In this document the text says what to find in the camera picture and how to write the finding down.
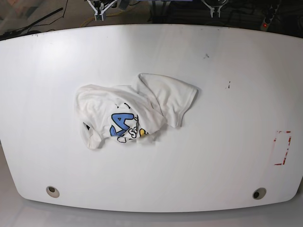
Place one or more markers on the white printed T-shirt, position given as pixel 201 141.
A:
pixel 132 113

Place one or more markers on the left table grommet hole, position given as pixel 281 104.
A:
pixel 52 191

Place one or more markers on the table grommet hole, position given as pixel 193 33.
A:
pixel 259 193
pixel 52 191

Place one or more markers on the red tape rectangle marker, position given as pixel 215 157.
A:
pixel 281 145

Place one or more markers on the right table grommet hole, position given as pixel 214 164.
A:
pixel 259 193

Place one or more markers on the black power strip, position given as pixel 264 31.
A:
pixel 269 15

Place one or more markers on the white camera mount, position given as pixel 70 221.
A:
pixel 100 7
pixel 215 6

